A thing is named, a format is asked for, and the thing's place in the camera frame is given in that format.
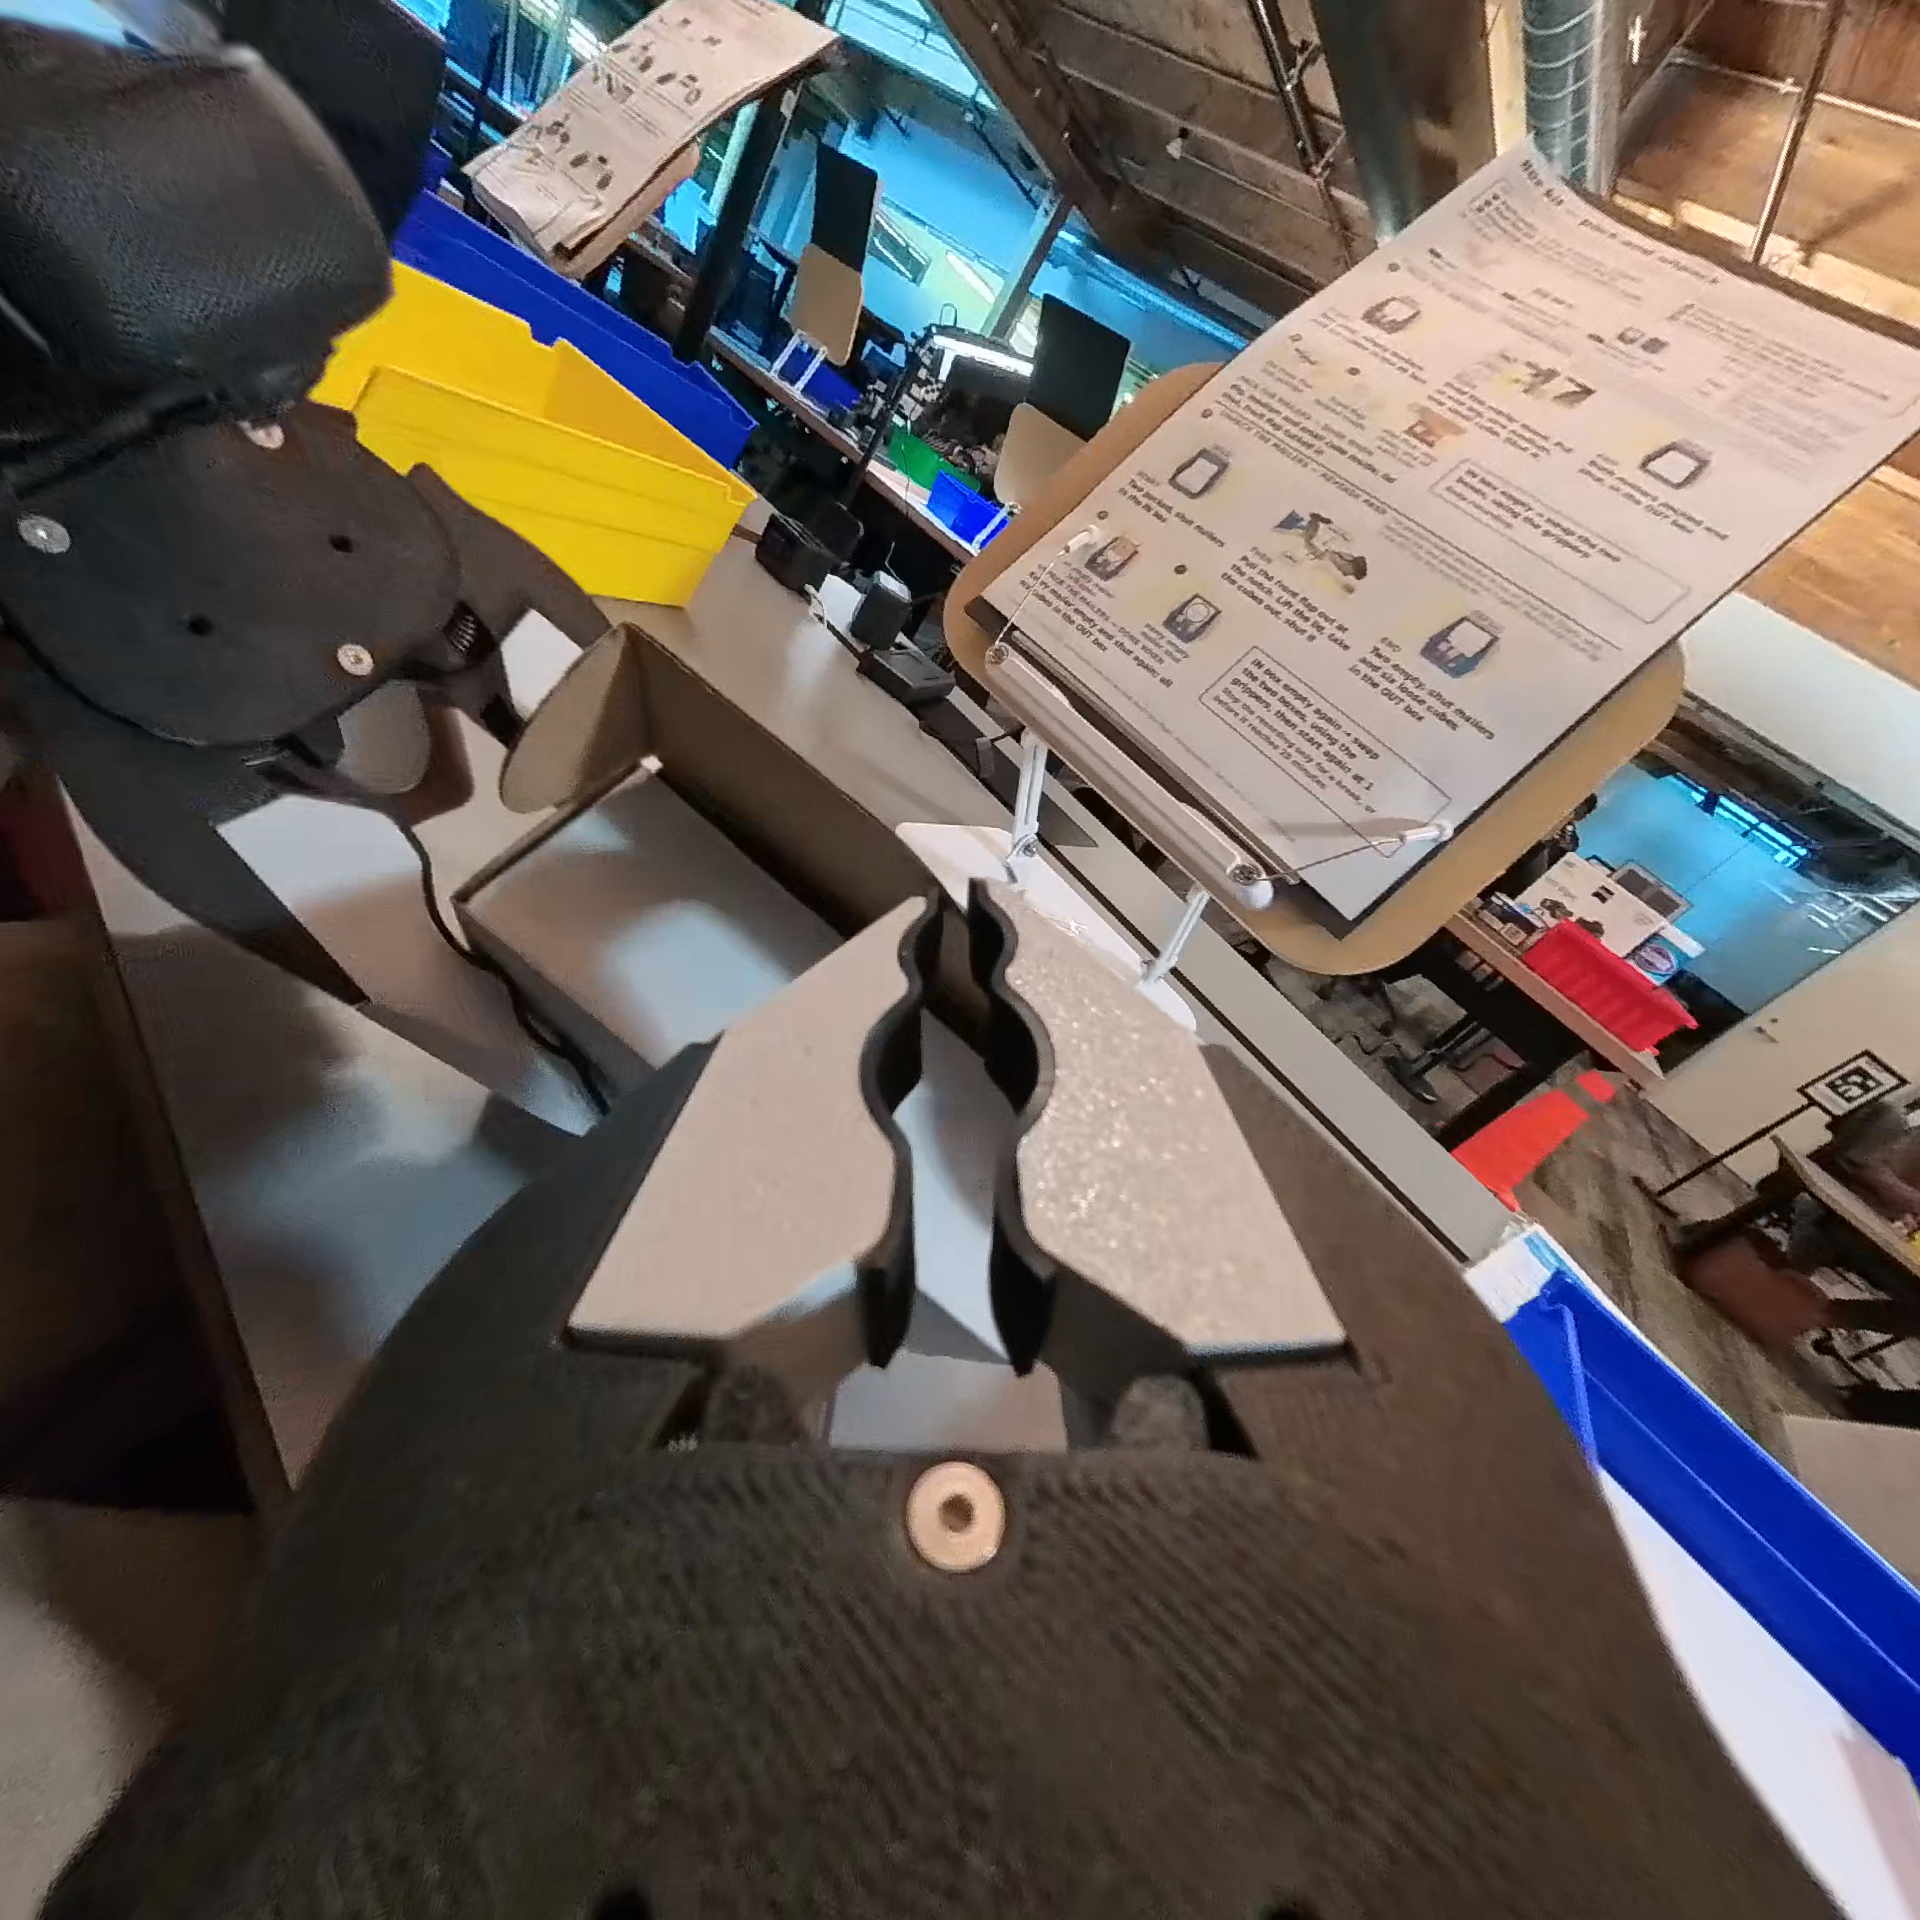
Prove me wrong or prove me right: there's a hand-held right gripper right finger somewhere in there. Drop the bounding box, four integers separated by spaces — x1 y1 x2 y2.
972 878 1347 1378

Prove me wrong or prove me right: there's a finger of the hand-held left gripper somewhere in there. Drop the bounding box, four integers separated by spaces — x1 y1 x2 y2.
216 795 610 1134

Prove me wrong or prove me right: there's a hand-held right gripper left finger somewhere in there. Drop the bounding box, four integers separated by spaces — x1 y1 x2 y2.
566 888 950 1374

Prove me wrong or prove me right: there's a white cardboard box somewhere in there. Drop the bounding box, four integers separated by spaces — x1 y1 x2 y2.
449 623 1082 1413

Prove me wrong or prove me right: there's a black desk device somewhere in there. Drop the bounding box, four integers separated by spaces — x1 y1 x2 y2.
754 502 867 598

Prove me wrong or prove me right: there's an orange cone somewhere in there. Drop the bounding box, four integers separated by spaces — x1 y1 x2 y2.
1451 1069 1625 1215

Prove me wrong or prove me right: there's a yellow plastic bin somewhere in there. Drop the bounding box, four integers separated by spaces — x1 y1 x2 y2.
305 263 759 611

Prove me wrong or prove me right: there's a white document stand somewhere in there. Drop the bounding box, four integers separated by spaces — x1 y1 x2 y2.
896 636 1458 1038

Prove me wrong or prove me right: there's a blue plastic bin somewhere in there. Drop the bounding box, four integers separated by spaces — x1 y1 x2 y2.
390 187 759 469
1461 1222 1920 1788

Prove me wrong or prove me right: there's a red plastic bin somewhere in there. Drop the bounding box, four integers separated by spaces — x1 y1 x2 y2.
1517 918 1700 1057

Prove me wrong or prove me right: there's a brown paper sign board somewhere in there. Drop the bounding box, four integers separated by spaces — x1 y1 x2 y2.
464 0 841 281

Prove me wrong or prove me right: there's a black metal pole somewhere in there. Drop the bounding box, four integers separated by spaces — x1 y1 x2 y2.
671 83 803 366

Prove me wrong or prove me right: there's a black white marker tag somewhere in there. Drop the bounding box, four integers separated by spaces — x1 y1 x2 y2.
1799 1050 1914 1120

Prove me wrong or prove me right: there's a printed instruction sheet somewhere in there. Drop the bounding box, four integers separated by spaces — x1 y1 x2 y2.
973 143 1920 924

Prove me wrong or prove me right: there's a black monitor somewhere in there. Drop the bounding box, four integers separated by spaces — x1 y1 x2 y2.
1025 292 1133 444

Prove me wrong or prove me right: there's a black cable adapter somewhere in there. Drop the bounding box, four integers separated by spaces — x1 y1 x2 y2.
851 570 962 710

